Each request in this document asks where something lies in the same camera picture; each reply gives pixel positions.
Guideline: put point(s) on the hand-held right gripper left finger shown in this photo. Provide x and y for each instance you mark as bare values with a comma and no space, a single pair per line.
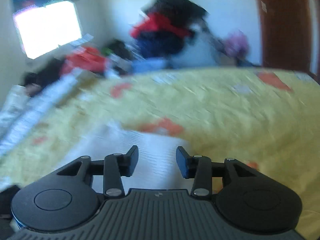
132,161

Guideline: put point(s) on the red garment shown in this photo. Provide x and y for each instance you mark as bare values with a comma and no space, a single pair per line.
157,23

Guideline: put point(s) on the light blue knit cloth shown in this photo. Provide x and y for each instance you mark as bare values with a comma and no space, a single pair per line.
150,65

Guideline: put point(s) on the white printed quilt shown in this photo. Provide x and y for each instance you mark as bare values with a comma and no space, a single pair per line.
25,115

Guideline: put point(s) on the red plastic bag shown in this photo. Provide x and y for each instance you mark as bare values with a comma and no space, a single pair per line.
83,60

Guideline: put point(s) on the black and green cloth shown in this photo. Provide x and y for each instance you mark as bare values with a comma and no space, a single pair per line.
117,50

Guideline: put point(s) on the black garment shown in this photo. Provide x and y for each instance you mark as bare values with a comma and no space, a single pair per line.
175,5

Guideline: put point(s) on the purple cloth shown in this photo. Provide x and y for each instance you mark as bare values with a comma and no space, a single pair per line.
237,43

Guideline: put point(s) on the grey white cloth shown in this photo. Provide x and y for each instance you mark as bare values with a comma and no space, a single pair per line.
200,52

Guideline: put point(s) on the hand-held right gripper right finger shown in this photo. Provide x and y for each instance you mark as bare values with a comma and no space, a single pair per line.
182,161

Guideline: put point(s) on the window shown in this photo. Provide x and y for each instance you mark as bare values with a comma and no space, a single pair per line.
47,28

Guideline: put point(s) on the yellow printed blanket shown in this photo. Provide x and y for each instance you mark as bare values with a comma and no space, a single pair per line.
225,112

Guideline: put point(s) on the brown wooden door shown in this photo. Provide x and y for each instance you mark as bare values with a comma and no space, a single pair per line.
282,25

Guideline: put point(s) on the white knit sweater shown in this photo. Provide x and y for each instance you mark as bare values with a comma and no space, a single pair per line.
155,160

